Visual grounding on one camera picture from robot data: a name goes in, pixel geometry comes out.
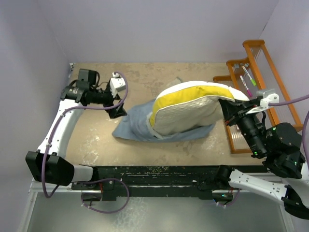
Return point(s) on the white quilted pillow yellow stripe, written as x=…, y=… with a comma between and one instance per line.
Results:
x=189, y=105

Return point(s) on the green capped marker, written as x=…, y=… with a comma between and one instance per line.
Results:
x=248, y=74

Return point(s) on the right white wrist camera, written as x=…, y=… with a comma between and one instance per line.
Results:
x=264, y=98

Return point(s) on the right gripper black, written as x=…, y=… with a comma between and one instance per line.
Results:
x=235, y=114

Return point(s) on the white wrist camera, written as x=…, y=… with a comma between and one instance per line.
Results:
x=264, y=98
x=117, y=83

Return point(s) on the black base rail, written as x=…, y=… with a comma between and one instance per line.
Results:
x=202, y=182

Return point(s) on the patchwork green beige pillowcase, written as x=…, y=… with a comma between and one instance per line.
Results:
x=134, y=127

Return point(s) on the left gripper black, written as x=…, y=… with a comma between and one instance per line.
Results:
x=111, y=104

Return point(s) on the orange wooden tiered rack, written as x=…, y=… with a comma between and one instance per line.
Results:
x=257, y=75

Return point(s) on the pink capped marker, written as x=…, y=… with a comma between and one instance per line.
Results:
x=245, y=85

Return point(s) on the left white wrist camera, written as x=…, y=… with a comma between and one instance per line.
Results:
x=117, y=83

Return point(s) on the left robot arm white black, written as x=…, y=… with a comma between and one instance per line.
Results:
x=48, y=163

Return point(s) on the aluminium frame rail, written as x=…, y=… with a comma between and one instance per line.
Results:
x=34, y=189

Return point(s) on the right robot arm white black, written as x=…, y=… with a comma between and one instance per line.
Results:
x=279, y=146

